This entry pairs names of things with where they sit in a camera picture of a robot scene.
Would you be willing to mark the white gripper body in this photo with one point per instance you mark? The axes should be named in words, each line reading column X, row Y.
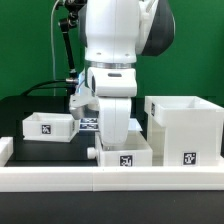
column 113, row 120

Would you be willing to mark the white front drawer tray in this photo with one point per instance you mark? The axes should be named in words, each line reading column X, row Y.
column 135, row 152

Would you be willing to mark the white drawer tray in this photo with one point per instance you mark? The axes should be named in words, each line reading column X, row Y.
column 53, row 127
column 135, row 152

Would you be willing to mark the white drawer housing box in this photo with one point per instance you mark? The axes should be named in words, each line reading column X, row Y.
column 184, row 130

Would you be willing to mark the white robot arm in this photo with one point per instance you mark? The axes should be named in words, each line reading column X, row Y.
column 116, row 32

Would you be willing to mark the marker tag sheet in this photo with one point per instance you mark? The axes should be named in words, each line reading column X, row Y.
column 91, row 124

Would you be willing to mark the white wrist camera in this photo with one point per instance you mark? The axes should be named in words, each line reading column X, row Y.
column 112, row 82

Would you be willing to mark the white fence frame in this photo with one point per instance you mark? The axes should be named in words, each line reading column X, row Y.
column 43, row 179

